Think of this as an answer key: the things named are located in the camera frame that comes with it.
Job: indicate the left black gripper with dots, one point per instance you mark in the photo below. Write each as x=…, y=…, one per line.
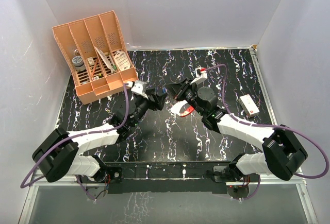
x=158, y=100

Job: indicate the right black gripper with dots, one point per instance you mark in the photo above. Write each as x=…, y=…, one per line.
x=180, y=88

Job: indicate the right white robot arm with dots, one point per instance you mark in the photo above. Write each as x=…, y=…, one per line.
x=281, y=152

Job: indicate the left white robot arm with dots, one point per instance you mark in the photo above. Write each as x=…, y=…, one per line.
x=62, y=152

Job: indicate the white and red keyring holder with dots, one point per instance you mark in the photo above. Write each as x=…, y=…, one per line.
x=181, y=108

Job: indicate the white labelled packet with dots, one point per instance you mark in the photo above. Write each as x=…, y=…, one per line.
x=122, y=60

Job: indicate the white envelope card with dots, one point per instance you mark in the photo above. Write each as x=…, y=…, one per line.
x=109, y=64

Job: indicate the small white cardboard box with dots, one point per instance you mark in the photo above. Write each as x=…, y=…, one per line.
x=248, y=105

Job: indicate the orange pencil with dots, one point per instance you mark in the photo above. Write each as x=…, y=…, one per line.
x=94, y=68

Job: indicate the small white label box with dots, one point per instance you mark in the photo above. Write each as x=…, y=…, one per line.
x=91, y=61

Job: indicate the orange plastic desk organizer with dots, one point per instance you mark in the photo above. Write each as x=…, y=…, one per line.
x=78, y=38

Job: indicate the grey round tin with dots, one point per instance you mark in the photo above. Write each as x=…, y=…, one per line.
x=78, y=63

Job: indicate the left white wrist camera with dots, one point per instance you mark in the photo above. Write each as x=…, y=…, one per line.
x=139, y=88

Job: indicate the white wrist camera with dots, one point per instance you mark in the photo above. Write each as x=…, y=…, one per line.
x=200, y=76
x=139, y=88

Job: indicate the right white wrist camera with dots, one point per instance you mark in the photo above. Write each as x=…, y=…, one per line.
x=200, y=76

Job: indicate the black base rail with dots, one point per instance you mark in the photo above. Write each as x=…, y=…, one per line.
x=175, y=177

